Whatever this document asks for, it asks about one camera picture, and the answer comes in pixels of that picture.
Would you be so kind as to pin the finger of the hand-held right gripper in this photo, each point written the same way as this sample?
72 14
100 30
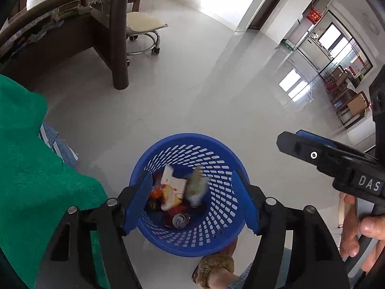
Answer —
300 149
315 138

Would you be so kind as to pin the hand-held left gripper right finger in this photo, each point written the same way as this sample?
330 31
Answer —
245 201

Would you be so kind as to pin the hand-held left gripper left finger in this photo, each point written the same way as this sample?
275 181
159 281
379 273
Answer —
138 201

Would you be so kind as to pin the cream wrapper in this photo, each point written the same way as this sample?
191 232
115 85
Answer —
173 186

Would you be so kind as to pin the blue plastic perforated basket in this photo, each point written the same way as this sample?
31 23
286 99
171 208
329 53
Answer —
186 248

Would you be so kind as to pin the person's right hand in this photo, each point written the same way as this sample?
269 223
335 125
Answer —
350 231

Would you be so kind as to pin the red drink can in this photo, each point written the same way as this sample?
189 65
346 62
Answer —
180 220

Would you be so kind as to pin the wooden chair with cardboard box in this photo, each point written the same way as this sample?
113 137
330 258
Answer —
355 105

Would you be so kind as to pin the brown furry slipper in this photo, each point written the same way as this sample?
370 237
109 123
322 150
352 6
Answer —
215 265

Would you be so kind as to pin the person's blue jeans leg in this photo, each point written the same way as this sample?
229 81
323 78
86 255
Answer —
243 280

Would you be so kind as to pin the blue white striped cloth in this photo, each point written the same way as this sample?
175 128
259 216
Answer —
60 147

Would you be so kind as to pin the green patterned tablecloth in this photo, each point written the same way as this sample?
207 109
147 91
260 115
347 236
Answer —
30 156

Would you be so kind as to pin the long dark wooden table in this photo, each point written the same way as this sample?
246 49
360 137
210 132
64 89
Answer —
118 36

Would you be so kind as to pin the cream cushioned wheeled stool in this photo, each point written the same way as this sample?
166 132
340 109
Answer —
144 21

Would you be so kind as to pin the red wall hanging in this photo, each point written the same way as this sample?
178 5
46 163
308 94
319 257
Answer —
314 15

